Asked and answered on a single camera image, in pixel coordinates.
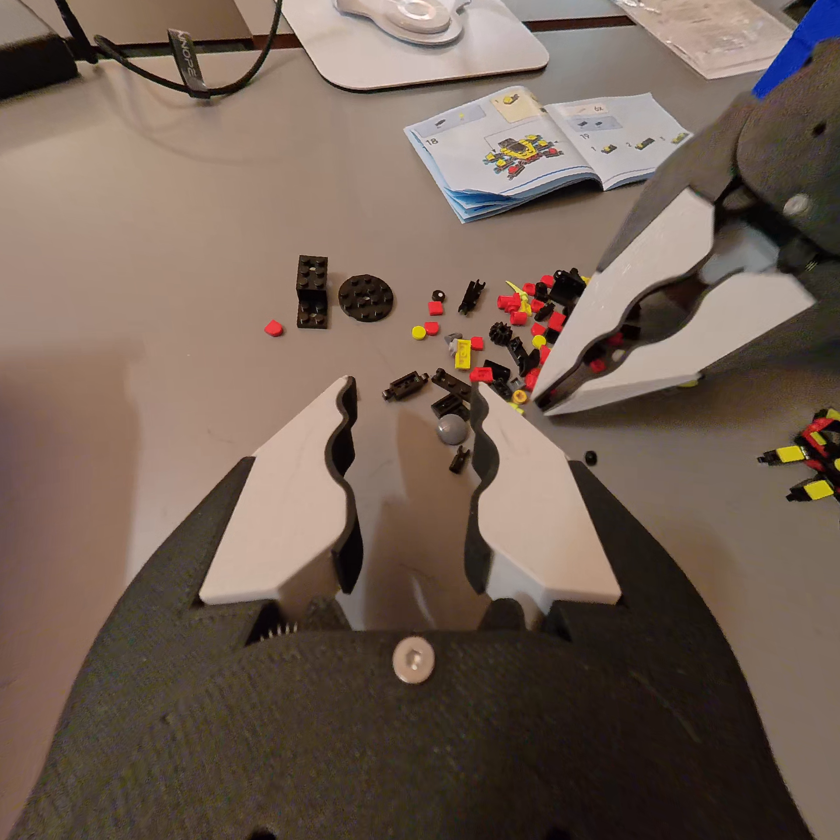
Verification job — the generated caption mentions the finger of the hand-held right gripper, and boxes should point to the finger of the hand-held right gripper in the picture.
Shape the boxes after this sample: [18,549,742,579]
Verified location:
[530,187,782,413]
[541,271,819,418]

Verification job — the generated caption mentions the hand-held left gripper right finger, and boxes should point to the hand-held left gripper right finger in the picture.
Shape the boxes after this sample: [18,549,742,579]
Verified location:
[464,382,623,608]

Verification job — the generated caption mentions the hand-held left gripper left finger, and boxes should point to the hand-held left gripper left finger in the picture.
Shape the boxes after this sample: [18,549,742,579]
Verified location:
[199,376,365,631]

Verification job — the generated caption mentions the pile of lego pieces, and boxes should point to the pile of lego pieces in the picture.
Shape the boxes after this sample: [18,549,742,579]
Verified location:
[411,268,700,463]

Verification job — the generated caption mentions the yellow black lego spider model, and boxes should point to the yellow black lego spider model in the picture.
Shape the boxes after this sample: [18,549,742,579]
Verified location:
[756,407,840,505]

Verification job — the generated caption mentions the blue lego instruction booklet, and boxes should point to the blue lego instruction booklet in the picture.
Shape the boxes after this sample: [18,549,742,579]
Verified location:
[403,87,693,224]

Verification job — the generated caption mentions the black lego clip plate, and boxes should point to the black lego clip plate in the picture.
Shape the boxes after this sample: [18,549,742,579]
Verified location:
[382,372,431,403]

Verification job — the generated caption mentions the black round lego plate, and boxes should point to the black round lego plate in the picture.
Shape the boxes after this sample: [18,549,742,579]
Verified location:
[338,274,395,324]

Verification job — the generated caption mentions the black stacked lego bricks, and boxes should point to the black stacked lego bricks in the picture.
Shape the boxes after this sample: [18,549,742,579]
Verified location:
[295,255,330,329]

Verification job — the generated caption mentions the blue plastic bin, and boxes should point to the blue plastic bin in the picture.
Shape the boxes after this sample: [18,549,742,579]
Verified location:
[751,13,840,99]

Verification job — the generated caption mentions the clear plastic bag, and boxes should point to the clear plastic bag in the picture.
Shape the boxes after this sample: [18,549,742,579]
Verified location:
[613,0,798,81]

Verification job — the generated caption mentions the white laptop stand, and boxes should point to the white laptop stand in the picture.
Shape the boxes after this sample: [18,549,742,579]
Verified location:
[281,0,550,91]

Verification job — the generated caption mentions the dark flat electronic device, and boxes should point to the dark flat electronic device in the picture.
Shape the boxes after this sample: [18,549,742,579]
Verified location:
[0,0,81,101]

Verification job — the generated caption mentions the black cable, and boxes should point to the black cable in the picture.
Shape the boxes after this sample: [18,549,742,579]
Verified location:
[56,0,284,99]

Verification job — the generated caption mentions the black cable strap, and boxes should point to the black cable strap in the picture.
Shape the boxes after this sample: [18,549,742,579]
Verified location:
[167,28,211,99]

